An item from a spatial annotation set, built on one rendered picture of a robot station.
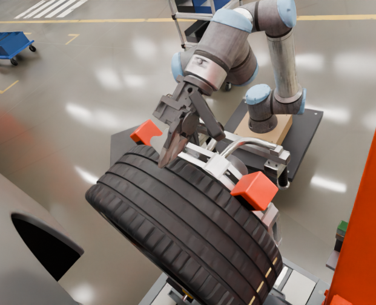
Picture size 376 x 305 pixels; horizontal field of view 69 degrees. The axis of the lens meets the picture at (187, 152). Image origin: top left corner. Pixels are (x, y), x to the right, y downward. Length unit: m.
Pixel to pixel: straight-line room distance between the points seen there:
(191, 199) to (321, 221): 1.33
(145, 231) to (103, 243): 1.57
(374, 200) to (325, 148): 1.82
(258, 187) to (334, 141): 1.64
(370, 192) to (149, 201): 0.46
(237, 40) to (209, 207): 0.38
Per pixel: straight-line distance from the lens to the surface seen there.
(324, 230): 1.90
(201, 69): 0.61
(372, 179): 0.42
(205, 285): 0.69
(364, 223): 0.51
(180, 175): 0.71
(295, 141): 1.90
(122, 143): 2.25
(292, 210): 1.95
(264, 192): 0.72
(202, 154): 0.81
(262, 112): 1.74
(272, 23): 1.27
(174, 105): 0.61
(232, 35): 0.64
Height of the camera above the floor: 1.71
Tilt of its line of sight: 45 degrees down
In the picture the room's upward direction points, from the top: 24 degrees counter-clockwise
